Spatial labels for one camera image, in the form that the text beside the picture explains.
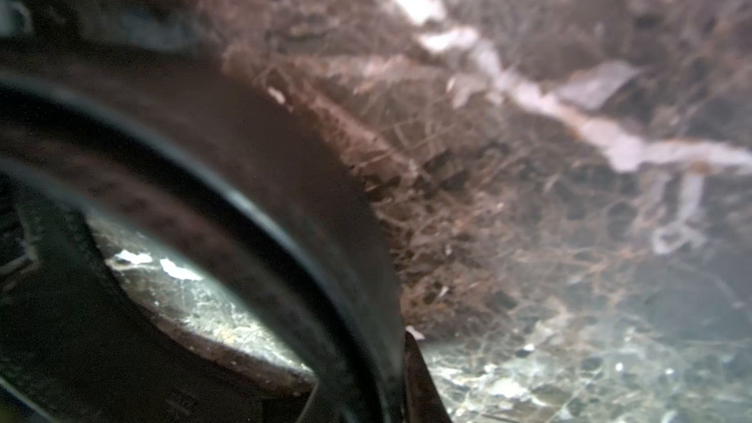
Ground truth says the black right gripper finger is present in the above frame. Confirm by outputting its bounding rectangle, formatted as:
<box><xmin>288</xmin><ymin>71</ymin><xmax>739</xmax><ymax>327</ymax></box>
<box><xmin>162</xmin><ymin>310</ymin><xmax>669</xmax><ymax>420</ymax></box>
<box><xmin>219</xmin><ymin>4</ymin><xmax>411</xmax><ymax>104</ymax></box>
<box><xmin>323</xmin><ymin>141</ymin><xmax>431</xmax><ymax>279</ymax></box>
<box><xmin>403</xmin><ymin>332</ymin><xmax>452</xmax><ymax>423</ymax></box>

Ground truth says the long black belt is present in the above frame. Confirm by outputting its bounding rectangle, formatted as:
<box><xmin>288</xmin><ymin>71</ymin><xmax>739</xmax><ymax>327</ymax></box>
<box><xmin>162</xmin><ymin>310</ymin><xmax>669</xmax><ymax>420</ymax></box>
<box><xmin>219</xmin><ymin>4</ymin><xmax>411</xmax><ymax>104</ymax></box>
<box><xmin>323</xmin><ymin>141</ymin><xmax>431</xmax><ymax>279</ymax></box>
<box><xmin>1</xmin><ymin>39</ymin><xmax>405</xmax><ymax>422</ymax></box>

